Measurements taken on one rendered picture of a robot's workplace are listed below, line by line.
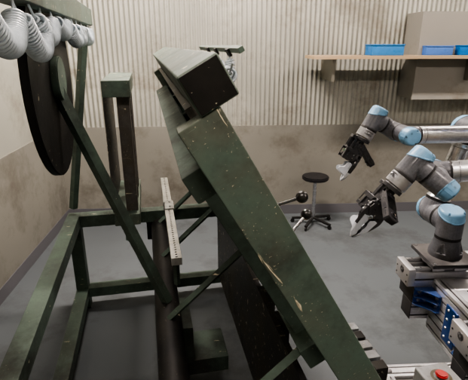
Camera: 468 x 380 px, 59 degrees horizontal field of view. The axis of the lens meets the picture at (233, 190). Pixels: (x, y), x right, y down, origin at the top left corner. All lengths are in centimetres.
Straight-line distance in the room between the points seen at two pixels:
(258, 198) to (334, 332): 47
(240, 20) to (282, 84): 81
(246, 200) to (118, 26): 402
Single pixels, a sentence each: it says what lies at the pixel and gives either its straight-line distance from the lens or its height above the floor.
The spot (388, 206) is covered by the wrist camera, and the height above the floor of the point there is 150.
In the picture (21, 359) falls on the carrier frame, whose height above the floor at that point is 79.
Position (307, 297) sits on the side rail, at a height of 135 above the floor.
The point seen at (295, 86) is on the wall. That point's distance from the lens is 487.
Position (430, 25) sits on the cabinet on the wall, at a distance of 494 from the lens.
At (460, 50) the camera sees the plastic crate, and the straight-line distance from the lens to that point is 501.
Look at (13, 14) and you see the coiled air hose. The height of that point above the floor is 205.
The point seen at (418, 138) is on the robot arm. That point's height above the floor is 161.
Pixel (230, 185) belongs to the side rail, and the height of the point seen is 168.
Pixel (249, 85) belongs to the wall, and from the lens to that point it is 480.
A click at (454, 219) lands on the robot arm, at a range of 212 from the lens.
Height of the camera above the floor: 198
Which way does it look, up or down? 19 degrees down
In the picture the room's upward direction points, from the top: straight up
